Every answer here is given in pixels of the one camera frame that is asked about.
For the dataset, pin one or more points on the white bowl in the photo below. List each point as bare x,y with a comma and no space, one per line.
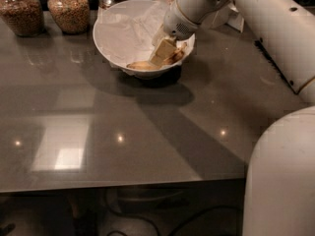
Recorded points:
123,34

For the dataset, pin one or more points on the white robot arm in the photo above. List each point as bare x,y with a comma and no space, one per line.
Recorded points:
280,185

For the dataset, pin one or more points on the white cardboard stand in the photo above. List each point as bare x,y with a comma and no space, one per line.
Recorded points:
235,20

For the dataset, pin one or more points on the white paper liner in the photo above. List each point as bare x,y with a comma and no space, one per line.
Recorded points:
126,36

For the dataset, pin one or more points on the yellow banana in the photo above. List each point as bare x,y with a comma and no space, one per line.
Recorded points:
174,57

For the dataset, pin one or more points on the glass jar of cereal far left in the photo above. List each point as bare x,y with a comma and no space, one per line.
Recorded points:
23,17

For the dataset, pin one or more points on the black rubber mat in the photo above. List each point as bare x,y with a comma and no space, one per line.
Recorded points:
270,60

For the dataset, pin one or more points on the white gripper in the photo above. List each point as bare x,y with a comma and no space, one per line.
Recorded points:
174,21

